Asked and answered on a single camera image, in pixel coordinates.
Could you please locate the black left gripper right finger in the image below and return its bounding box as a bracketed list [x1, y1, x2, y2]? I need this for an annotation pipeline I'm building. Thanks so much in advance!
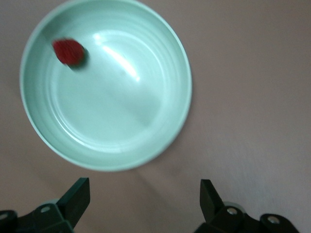
[200, 179, 298, 233]

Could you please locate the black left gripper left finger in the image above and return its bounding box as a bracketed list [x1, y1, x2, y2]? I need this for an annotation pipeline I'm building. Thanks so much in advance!
[0, 177, 91, 233]

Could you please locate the red strawberry with green cap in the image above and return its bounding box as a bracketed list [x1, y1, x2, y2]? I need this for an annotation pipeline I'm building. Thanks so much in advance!
[52, 37, 86, 67]

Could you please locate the light green round plate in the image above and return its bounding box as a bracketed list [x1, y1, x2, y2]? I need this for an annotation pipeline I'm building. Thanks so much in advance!
[19, 0, 193, 172]

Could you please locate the brown table mat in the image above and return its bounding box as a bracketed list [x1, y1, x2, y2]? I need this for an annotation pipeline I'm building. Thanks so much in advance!
[0, 0, 311, 233]

